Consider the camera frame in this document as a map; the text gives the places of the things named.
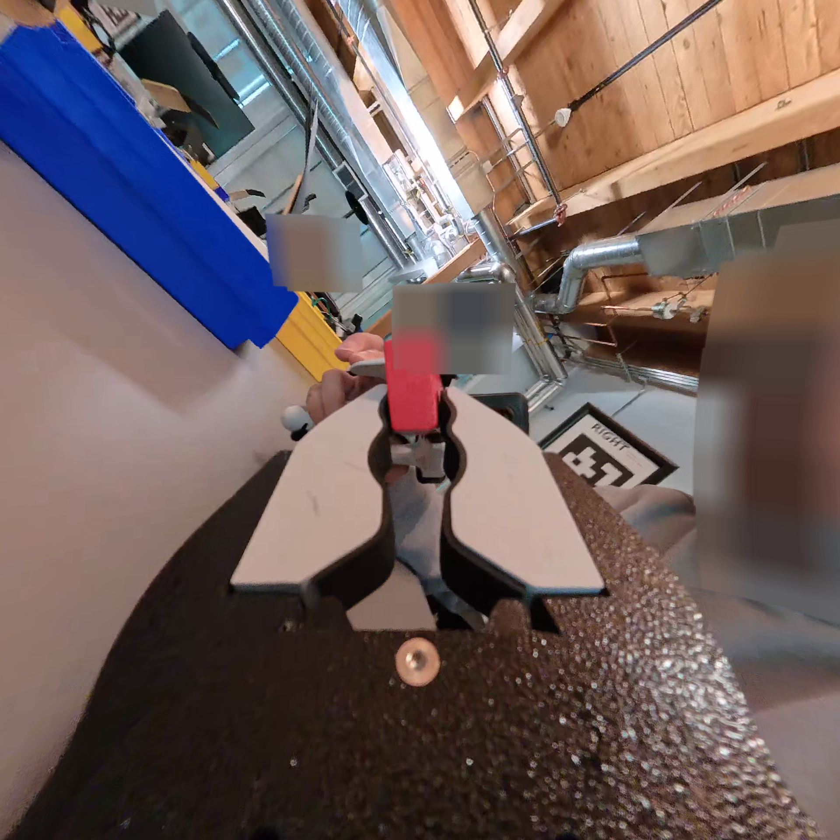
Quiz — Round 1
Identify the grey flexible hose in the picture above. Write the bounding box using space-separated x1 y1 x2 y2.
282 98 320 217

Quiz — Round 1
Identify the black display screen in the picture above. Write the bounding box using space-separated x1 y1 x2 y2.
121 10 255 158

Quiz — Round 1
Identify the yellow plastic bin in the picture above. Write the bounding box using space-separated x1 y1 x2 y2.
276 292 352 383

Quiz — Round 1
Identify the cardboard box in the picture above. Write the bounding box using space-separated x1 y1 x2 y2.
141 79 221 155

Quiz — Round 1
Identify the silver ventilation duct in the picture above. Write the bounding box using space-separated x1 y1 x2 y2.
532 235 647 316

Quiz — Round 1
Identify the person's grey sweatshirt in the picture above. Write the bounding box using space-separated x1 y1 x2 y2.
604 486 840 840

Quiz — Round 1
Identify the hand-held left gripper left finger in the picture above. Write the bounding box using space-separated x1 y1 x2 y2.
231 386 396 608

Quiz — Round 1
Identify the person's right hand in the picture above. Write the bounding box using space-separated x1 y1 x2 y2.
306 332 388 430

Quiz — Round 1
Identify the blue plastic bin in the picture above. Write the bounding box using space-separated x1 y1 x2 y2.
0 18 299 350

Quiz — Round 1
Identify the white flat board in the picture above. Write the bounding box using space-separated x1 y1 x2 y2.
187 157 271 263

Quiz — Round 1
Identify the person's right forearm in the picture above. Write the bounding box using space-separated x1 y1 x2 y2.
392 482 460 611

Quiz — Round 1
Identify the framed black white marker sign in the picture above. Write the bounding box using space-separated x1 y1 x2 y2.
538 402 679 490

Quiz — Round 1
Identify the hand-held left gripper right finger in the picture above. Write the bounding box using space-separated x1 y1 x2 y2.
438 388 606 614

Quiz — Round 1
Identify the red rectangular block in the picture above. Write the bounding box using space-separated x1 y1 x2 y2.
384 340 442 435

